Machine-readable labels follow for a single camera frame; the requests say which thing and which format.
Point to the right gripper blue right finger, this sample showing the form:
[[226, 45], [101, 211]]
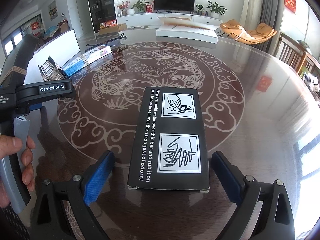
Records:
[[229, 176]]

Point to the white tv cabinet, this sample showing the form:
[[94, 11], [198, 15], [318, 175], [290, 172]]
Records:
[[155, 20]]

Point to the red flowers in vase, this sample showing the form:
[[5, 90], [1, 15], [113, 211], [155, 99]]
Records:
[[123, 6]]

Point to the large white cardboard box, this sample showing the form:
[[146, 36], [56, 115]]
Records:
[[61, 49]]

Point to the person's left hand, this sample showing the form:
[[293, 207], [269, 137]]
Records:
[[10, 146]]

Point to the white colourful small box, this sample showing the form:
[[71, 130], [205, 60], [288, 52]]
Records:
[[95, 54]]

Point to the brown cardboard carton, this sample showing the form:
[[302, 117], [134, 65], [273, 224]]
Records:
[[113, 29]]

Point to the phone case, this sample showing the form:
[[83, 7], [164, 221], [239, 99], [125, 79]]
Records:
[[16, 64]]

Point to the blue white small box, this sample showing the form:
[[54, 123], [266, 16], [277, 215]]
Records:
[[74, 66]]

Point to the red wall decoration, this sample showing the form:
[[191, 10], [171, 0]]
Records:
[[291, 5]]

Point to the orange lounge chair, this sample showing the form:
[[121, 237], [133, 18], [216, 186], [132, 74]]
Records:
[[237, 32]]

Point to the black eyeglasses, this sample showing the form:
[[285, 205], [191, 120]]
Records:
[[111, 42]]

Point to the black flat television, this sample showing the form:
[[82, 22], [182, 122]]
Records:
[[179, 5]]

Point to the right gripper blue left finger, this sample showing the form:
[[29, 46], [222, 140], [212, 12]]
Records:
[[96, 176]]

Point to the black display cabinet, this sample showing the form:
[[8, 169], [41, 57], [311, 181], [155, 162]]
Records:
[[101, 11]]

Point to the green potted plant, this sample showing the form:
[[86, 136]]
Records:
[[216, 10]]

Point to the black soap bar box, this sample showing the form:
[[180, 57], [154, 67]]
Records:
[[169, 150]]

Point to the white covered floor fan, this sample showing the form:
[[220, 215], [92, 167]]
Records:
[[251, 12]]

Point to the wooden dining chair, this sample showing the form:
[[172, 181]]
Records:
[[296, 56]]

